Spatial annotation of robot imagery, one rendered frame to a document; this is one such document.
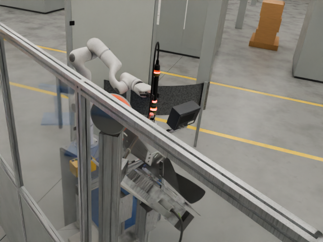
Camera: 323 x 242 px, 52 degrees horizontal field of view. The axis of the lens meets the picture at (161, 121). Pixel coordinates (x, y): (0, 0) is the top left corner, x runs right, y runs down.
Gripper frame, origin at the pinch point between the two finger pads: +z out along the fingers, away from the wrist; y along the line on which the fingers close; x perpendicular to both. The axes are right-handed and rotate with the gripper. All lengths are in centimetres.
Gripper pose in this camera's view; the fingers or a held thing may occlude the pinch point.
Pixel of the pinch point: (154, 95)
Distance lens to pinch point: 203.5
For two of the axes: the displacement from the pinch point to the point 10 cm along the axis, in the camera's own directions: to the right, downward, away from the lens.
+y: -7.5, 2.6, -6.1
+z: 6.6, 4.2, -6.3
